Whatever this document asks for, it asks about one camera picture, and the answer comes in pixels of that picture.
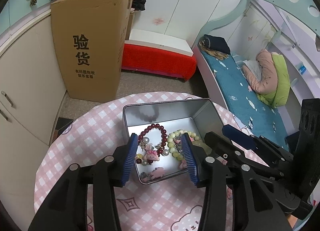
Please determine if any pink and green quilt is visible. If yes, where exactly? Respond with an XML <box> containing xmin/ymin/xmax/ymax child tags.
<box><xmin>242</xmin><ymin>49</ymin><xmax>291</xmax><ymax>108</ymax></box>

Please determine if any pale yellow bead bracelet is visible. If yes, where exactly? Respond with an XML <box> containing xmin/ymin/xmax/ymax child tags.
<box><xmin>166</xmin><ymin>129</ymin><xmax>201</xmax><ymax>161</ymax></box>

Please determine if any small cardboard box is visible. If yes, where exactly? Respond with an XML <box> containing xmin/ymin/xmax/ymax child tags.
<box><xmin>125</xmin><ymin>12</ymin><xmax>135</xmax><ymax>40</ymax></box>

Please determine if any white pillow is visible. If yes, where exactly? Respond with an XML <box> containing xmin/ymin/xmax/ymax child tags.
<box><xmin>244</xmin><ymin>59</ymin><xmax>262</xmax><ymax>78</ymax></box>

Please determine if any teal bunk bed frame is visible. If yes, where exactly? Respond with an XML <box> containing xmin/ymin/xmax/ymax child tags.
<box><xmin>191</xmin><ymin>0</ymin><xmax>320</xmax><ymax>102</ymax></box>

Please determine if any black clothes heap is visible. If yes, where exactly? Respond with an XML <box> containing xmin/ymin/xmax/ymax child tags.
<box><xmin>131</xmin><ymin>0</ymin><xmax>146</xmax><ymax>11</ymax></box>

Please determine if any silver metal tin box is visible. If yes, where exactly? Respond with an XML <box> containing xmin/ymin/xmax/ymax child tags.
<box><xmin>123</xmin><ymin>97</ymin><xmax>227</xmax><ymax>185</ymax></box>

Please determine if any red bench with white top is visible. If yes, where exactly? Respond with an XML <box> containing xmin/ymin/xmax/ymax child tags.
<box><xmin>122</xmin><ymin>29</ymin><xmax>197</xmax><ymax>81</ymax></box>

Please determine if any folded dark clothes pile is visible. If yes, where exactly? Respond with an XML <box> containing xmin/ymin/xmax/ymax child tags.
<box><xmin>198</xmin><ymin>34</ymin><xmax>231</xmax><ymax>60</ymax></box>

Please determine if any beige lower cabinet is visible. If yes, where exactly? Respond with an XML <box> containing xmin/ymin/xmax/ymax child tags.
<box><xmin>1</xmin><ymin>11</ymin><xmax>66</xmax><ymax>230</ymax></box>

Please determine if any dark red bead bracelet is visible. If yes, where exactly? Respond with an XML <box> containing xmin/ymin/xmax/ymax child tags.
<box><xmin>137</xmin><ymin>123</ymin><xmax>169</xmax><ymax>158</ymax></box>

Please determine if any large cardboard box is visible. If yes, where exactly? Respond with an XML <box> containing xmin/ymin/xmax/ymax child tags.
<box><xmin>50</xmin><ymin>0</ymin><xmax>132</xmax><ymax>103</ymax></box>

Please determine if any teal patterned bed mattress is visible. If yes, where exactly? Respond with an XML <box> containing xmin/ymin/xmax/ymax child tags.
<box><xmin>197</xmin><ymin>51</ymin><xmax>289</xmax><ymax>150</ymax></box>

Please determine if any pearl bead string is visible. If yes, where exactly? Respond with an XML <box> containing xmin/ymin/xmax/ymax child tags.
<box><xmin>134</xmin><ymin>137</ymin><xmax>151</xmax><ymax>165</ymax></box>

